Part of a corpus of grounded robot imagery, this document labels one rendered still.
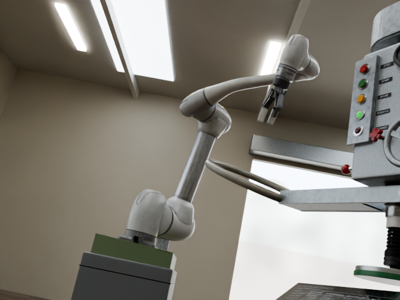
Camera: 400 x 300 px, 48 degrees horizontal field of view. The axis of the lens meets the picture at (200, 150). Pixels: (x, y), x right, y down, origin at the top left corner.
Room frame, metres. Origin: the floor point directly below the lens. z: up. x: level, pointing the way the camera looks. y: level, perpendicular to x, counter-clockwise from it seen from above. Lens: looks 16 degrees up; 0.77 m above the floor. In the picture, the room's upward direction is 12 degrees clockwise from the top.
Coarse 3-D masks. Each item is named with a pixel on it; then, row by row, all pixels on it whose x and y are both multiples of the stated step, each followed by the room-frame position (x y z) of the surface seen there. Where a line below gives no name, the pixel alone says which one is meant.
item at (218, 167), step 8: (208, 160) 1.78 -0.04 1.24; (216, 160) 1.91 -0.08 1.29; (216, 168) 1.68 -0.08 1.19; (224, 168) 1.97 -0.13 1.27; (232, 168) 1.99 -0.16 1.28; (240, 168) 2.02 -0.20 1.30; (224, 176) 1.65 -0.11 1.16; (232, 176) 1.63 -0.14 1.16; (248, 176) 2.03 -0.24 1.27; (256, 176) 2.03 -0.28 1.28; (240, 184) 1.62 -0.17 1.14; (248, 184) 1.60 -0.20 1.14; (264, 184) 2.03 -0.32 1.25; (272, 184) 2.02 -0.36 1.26; (256, 192) 1.61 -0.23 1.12; (264, 192) 1.60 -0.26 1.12; (272, 192) 1.60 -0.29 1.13; (280, 200) 1.61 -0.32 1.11
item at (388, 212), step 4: (384, 204) 1.28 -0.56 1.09; (388, 204) 1.25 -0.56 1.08; (392, 204) 1.24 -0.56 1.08; (396, 204) 1.23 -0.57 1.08; (388, 208) 1.25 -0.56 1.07; (392, 208) 1.23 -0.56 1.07; (396, 208) 1.23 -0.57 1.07; (388, 212) 1.25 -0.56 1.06; (392, 212) 1.23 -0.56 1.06; (396, 212) 1.23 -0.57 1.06; (388, 216) 1.25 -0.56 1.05
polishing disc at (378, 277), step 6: (354, 270) 1.27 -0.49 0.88; (360, 270) 1.23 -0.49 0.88; (366, 270) 1.21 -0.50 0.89; (360, 276) 1.27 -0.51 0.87; (366, 276) 1.23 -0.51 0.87; (372, 276) 1.20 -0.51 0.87; (378, 276) 1.18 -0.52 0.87; (384, 276) 1.17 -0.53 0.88; (390, 276) 1.16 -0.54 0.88; (396, 276) 1.16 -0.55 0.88; (378, 282) 1.36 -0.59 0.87; (384, 282) 1.31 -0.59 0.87; (390, 282) 1.26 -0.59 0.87; (396, 282) 1.22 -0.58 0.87
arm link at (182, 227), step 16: (224, 112) 2.26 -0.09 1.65; (208, 128) 2.25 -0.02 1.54; (224, 128) 2.30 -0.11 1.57; (208, 144) 2.28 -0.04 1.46; (192, 160) 2.29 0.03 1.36; (192, 176) 2.29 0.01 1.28; (176, 192) 2.32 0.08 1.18; (192, 192) 2.31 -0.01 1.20; (176, 208) 2.27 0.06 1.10; (192, 208) 2.32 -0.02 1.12; (176, 224) 2.27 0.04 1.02; (192, 224) 2.36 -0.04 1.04; (176, 240) 2.37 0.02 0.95
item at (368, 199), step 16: (288, 192) 1.58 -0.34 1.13; (304, 192) 1.51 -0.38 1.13; (320, 192) 1.45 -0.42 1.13; (336, 192) 1.39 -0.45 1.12; (352, 192) 1.33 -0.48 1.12; (368, 192) 1.28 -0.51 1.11; (384, 192) 1.24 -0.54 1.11; (304, 208) 1.61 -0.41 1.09; (320, 208) 1.54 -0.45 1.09; (336, 208) 1.48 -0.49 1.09; (352, 208) 1.42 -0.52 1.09; (368, 208) 1.37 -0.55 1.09; (384, 208) 1.36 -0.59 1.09
